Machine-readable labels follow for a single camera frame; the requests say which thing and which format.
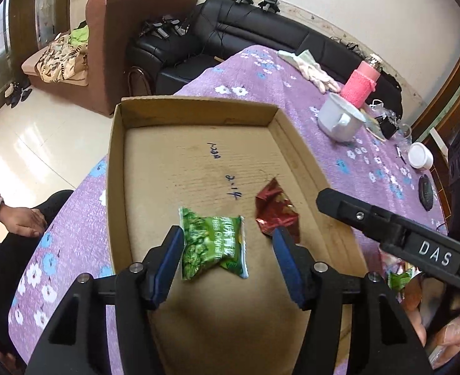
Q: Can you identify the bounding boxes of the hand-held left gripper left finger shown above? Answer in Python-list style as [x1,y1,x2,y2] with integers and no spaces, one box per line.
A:
[25,224,186,375]

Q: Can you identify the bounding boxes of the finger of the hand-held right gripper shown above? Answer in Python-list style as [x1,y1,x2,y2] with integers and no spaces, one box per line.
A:
[316,187,410,251]

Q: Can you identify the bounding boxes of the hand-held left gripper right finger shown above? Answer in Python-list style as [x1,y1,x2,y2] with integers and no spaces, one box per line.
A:
[272,227,436,375]

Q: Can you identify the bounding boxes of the green pea snack packet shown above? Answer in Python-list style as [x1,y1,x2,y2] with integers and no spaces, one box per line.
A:
[178,207,250,281]

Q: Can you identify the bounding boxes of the cardboard box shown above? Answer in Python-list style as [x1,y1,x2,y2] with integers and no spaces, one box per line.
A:
[106,96,367,375]

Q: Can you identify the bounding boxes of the person's right hand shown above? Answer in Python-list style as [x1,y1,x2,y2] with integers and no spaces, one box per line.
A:
[404,277,460,364]

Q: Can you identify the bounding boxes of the pile of assorted snack packets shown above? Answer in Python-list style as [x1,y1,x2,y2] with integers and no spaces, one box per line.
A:
[378,250,422,301]

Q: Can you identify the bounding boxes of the dark red snack packet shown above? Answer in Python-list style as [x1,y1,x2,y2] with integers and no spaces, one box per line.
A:
[254,177,301,242]

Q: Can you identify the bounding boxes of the black glasses case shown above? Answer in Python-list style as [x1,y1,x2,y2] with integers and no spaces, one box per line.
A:
[417,175,434,212]

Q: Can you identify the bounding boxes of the white round container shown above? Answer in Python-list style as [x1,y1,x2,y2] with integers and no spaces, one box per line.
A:
[407,142,434,170]

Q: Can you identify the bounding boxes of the white mug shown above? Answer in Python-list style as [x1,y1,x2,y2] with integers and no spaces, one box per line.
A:
[317,93,367,143]

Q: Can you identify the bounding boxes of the small black pouch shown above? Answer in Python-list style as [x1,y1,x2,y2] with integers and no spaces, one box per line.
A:
[378,109,400,139]

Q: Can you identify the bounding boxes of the glass cup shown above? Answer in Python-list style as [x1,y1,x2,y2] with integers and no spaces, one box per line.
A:
[396,123,413,145]

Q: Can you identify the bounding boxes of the pink knit sleeve bottle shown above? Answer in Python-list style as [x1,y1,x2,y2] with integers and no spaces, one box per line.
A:
[339,55,383,109]

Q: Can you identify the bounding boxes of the purple floral tablecloth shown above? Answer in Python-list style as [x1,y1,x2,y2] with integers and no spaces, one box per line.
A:
[7,45,449,375]

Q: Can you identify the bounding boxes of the white gloves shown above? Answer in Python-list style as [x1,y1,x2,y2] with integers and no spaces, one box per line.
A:
[277,49,342,94]

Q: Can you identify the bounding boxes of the black leather sofa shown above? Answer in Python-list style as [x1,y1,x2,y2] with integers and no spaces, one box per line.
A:
[126,0,404,120]

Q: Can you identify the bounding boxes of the row of dark shoes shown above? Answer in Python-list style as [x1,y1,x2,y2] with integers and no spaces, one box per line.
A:
[4,80,33,109]

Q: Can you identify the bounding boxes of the brown armchair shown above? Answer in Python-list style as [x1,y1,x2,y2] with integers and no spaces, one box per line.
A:
[21,0,200,117]

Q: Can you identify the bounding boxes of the patterned beige cloth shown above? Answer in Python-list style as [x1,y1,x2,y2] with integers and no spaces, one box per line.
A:
[36,33,90,84]

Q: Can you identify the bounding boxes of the green cloth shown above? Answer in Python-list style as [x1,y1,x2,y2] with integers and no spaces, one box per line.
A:
[68,23,90,45]

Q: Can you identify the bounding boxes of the wooden glass panel door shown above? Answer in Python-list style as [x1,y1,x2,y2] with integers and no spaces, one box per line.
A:
[0,0,74,126]

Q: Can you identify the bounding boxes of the wooden door frame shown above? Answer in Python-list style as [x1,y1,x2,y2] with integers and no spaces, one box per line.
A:
[410,27,460,141]

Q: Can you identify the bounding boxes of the metal chair frame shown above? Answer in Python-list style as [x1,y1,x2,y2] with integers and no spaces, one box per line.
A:
[124,66,153,96]

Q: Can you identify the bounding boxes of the black devices with cables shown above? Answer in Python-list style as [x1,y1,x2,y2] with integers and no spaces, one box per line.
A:
[140,15,192,40]

